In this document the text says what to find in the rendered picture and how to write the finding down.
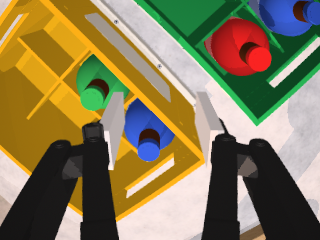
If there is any yellow crate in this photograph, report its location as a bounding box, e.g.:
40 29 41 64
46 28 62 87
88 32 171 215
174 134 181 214
0 0 205 222

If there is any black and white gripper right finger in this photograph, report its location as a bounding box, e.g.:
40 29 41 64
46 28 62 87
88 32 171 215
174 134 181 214
195 92 320 240

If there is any green plastic crate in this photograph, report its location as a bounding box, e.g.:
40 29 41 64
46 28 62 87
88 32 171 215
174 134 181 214
134 0 320 126

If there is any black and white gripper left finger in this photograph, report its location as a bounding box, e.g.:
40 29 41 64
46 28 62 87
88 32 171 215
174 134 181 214
0 92 125 240

